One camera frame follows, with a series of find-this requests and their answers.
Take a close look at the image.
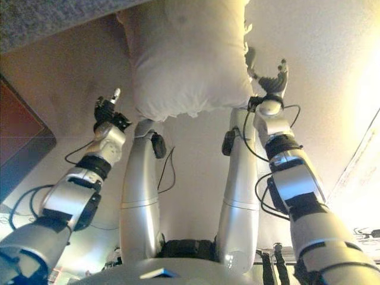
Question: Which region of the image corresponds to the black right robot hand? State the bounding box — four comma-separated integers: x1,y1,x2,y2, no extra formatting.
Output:
245,46,291,101

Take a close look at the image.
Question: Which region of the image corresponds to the grey fabric tub armchair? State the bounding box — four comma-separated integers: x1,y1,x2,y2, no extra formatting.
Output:
0,0,152,54

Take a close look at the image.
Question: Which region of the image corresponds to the silver right robot leg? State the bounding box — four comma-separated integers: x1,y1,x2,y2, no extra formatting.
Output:
218,106,262,276

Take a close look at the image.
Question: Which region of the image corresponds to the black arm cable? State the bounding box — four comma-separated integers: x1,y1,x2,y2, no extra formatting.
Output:
8,139,100,231
242,103,301,222

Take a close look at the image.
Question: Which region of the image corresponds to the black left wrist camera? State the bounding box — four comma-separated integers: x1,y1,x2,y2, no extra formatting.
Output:
114,112,133,131

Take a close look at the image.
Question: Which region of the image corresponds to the silver left robot leg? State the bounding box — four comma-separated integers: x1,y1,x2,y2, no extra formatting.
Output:
120,118,167,264

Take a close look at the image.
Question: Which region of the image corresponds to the grey robot torso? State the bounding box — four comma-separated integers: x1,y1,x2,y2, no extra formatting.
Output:
68,239,256,285

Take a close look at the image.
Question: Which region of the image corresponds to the dark framed panel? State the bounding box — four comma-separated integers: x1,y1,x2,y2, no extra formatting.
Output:
0,74,57,205

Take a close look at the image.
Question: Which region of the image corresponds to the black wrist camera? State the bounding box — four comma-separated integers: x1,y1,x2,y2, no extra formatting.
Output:
248,96,263,113
114,112,133,131

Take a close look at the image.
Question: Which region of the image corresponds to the silver robot leg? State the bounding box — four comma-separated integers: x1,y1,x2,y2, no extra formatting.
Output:
120,118,167,264
218,106,262,276

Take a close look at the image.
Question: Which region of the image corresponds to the white fringed cushion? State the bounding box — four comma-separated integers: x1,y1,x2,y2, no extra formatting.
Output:
116,0,257,122

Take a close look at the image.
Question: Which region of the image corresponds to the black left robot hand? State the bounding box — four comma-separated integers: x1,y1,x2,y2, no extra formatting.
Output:
94,87,122,125

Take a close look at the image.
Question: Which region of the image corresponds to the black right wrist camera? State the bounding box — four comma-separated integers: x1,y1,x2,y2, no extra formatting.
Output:
248,96,263,113

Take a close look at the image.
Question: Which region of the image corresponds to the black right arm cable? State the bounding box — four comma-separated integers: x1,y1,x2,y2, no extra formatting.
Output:
242,103,301,222

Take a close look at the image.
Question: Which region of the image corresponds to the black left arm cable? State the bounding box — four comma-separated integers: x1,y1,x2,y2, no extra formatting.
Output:
8,139,100,231

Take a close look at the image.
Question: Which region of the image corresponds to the black oval leg pod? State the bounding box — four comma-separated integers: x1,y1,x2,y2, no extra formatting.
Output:
221,129,239,157
150,132,167,159

